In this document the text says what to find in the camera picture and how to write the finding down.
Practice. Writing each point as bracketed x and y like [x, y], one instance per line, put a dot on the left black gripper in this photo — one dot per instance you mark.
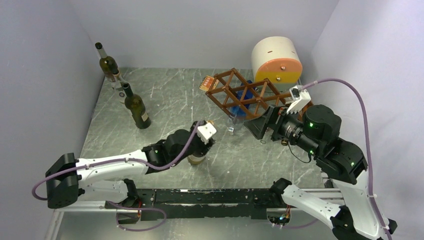
[203, 147]

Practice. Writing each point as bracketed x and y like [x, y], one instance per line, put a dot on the brown wooden wine rack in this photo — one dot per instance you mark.
[225, 85]

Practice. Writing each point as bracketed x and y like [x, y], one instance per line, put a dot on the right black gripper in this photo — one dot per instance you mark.
[274, 117]

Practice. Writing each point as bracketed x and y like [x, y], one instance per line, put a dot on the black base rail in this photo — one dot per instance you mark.
[200, 203]

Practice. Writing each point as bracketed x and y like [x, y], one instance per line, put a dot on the small orange card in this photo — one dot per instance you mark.
[206, 83]

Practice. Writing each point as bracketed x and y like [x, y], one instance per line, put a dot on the dark green black-capped bottle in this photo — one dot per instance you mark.
[136, 106]

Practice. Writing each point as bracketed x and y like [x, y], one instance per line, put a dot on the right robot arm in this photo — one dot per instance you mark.
[344, 163]

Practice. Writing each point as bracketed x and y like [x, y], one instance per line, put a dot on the clear blue-label bottle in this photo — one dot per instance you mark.
[237, 116]

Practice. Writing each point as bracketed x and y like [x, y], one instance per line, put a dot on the clear square black-capped bottle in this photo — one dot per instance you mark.
[283, 142]

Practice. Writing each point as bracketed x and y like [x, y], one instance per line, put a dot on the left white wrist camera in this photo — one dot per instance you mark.
[205, 131]

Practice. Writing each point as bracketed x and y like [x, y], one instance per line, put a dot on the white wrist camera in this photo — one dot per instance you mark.
[205, 131]
[300, 97]

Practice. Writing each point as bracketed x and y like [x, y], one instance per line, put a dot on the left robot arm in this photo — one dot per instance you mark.
[72, 179]

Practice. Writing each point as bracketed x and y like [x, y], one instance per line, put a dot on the dark gold-capped wine bottle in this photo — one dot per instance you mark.
[195, 160]

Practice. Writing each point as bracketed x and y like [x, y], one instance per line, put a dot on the olive green wine bottle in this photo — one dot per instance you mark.
[106, 62]

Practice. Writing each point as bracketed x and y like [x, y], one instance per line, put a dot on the cream orange cylinder container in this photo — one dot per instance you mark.
[275, 58]

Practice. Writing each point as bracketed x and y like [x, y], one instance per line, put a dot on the clear round liquor bottle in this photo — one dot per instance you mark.
[118, 85]

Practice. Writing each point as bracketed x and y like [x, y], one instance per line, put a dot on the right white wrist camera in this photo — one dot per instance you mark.
[300, 97]

